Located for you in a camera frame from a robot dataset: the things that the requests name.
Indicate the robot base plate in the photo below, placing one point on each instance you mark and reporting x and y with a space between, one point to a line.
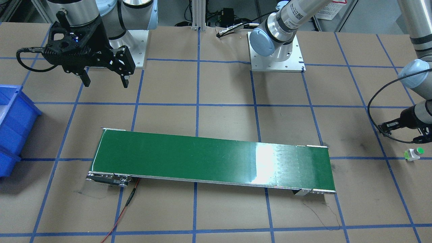
138 43
287 58

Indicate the green conveyor belt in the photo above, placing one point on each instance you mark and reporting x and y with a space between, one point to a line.
122 155

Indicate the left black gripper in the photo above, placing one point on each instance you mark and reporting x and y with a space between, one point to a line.
409 116

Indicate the aluminium frame post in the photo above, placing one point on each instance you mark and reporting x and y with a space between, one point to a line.
199 15

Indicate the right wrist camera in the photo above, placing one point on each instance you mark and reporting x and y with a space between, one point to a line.
76 47

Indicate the blue plastic bin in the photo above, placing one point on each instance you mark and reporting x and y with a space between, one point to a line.
18 114

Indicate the green push button switch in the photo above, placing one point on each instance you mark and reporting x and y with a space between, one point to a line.
413 154

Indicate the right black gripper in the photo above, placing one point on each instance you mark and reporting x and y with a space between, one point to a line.
101 43

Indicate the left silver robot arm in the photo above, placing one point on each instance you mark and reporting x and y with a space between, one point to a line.
281 26

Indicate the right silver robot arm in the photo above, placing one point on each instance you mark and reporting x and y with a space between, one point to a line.
117 16

